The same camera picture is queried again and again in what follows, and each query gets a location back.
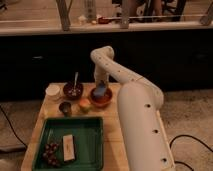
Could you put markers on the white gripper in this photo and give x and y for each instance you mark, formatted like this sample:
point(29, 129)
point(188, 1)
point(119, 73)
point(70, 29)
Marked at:
point(101, 77)

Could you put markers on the blue sponge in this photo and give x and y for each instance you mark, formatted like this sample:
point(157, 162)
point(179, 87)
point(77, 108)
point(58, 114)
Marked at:
point(100, 90)

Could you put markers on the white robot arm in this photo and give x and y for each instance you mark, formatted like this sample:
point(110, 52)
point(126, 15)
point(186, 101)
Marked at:
point(138, 104)

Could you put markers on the red bowl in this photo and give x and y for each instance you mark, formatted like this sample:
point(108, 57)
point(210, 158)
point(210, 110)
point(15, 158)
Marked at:
point(101, 102)

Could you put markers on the dark brown bowl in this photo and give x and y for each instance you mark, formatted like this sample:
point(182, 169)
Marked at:
point(68, 89)

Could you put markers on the metal spoon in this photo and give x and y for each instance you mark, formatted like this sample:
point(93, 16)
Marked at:
point(75, 82)

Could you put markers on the orange fruit toy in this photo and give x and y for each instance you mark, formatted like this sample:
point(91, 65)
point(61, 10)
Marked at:
point(84, 104)

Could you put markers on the dark small cup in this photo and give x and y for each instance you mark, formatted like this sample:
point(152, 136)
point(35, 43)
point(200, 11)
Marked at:
point(65, 108)

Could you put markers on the white small cup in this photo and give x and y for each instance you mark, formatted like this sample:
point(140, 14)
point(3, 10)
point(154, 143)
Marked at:
point(53, 91)

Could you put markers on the green plastic tray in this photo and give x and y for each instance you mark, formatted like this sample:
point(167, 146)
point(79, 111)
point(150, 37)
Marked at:
point(88, 143)

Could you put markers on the white rectangular block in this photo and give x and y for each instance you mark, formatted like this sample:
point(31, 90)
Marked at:
point(68, 148)

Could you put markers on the bunch of dark grapes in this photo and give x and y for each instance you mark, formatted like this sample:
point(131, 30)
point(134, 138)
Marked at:
point(49, 154)

